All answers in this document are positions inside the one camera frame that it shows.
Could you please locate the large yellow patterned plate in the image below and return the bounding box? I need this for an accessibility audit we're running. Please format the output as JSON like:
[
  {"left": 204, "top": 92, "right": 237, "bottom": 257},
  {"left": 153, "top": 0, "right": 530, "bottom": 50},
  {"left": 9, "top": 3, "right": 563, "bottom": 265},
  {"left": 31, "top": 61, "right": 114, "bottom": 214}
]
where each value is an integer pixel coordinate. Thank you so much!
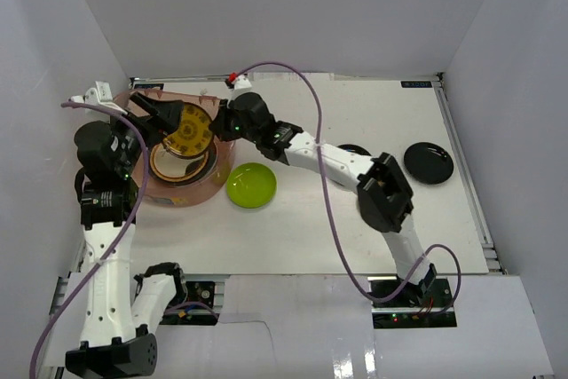
[{"left": 163, "top": 103, "right": 214, "bottom": 159}]

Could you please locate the woven wicker plate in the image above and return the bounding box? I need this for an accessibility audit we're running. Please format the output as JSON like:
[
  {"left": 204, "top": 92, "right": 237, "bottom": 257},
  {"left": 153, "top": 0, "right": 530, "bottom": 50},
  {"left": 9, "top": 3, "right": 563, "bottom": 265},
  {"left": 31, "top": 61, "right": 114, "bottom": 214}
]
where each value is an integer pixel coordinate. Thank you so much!
[{"left": 150, "top": 145, "right": 217, "bottom": 186}]

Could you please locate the lime green plate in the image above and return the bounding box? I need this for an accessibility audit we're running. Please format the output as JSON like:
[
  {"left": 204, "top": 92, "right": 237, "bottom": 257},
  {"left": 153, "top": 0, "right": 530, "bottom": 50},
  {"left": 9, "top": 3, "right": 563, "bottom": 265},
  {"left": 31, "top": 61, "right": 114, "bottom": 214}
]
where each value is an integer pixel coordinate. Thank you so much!
[{"left": 225, "top": 162, "right": 277, "bottom": 209}]

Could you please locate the black glossy plate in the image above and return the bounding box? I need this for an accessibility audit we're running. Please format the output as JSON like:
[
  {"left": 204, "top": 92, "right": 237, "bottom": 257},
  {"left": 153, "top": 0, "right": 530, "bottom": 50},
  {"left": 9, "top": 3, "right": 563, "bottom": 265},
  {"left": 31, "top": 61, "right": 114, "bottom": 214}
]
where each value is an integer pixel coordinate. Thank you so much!
[
  {"left": 403, "top": 142, "right": 454, "bottom": 186},
  {"left": 338, "top": 144, "right": 372, "bottom": 159}
]

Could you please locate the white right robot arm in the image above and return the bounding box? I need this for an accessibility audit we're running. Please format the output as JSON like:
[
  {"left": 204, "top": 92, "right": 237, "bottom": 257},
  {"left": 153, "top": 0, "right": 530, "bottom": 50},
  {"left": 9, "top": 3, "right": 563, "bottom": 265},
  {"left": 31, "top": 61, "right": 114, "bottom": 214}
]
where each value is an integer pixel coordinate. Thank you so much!
[{"left": 209, "top": 91, "right": 437, "bottom": 307}]

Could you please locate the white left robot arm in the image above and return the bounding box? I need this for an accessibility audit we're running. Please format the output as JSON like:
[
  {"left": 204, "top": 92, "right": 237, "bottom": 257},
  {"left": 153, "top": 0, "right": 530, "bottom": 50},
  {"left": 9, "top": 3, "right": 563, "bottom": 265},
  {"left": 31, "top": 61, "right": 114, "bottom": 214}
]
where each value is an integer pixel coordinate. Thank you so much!
[{"left": 65, "top": 93, "right": 188, "bottom": 378}]

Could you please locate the pink translucent plastic bin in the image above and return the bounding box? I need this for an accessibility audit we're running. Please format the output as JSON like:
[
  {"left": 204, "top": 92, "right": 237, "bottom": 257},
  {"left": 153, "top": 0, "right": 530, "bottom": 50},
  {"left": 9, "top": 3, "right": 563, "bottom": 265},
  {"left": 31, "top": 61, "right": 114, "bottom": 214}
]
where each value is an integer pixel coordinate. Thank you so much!
[{"left": 114, "top": 89, "right": 235, "bottom": 207}]

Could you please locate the blue table label sticker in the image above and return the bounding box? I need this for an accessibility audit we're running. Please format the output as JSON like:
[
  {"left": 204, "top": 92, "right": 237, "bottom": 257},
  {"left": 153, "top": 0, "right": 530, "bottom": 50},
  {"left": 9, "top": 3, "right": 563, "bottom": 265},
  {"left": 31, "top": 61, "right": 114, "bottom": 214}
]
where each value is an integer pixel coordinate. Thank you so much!
[{"left": 400, "top": 81, "right": 432, "bottom": 89}]

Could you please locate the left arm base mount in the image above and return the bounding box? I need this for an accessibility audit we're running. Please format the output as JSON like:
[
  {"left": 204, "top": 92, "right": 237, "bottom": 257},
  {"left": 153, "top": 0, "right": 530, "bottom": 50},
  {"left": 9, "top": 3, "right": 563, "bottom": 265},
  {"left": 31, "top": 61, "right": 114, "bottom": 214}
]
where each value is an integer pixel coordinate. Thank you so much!
[{"left": 161, "top": 280, "right": 224, "bottom": 326}]

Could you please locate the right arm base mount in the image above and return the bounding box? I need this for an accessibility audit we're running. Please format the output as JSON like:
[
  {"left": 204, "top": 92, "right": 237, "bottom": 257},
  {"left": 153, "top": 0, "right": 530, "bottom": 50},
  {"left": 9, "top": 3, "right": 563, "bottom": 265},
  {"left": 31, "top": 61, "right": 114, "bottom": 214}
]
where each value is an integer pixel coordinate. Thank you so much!
[{"left": 371, "top": 278, "right": 457, "bottom": 329}]

